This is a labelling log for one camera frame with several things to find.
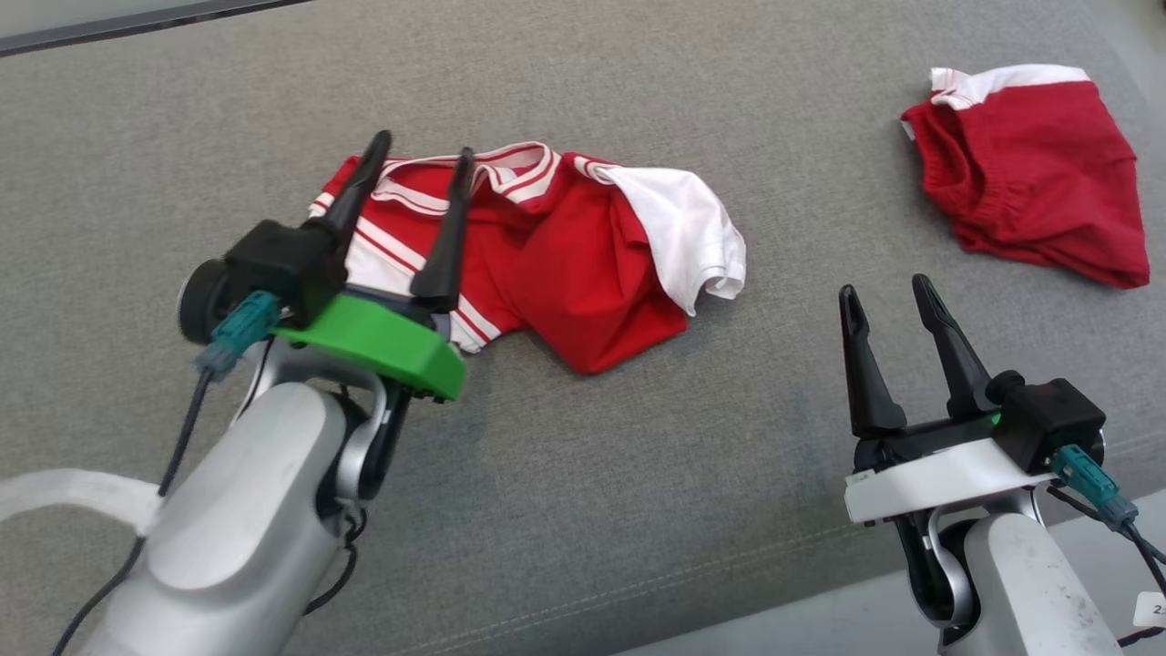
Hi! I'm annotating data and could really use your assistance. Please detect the red Bulls basketball jersey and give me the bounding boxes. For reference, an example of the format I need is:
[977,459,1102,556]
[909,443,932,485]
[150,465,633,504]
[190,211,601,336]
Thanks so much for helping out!
[307,140,749,377]

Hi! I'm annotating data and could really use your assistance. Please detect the black left arm cable bundle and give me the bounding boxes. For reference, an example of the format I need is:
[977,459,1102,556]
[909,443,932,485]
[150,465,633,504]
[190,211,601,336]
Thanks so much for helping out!
[303,506,370,617]

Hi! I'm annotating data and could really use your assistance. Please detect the grey fabric sofa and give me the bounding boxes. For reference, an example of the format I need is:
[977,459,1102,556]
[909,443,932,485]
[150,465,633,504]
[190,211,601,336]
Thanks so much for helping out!
[0,0,1166,656]

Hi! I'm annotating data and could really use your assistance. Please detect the black right camera cable teal plug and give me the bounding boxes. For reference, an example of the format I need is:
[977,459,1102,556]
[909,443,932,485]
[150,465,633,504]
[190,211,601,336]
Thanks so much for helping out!
[1046,444,1166,650]

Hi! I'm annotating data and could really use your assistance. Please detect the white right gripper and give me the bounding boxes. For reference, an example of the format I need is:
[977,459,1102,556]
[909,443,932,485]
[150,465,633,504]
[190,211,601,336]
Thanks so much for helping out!
[837,272,1109,527]

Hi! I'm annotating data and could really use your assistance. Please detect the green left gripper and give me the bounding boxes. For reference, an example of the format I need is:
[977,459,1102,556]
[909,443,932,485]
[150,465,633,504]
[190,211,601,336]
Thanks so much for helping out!
[272,129,477,404]

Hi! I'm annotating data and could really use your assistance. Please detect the red shorts with white stripe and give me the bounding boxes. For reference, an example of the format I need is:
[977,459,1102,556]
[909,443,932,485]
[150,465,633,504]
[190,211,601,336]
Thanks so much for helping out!
[899,63,1151,291]

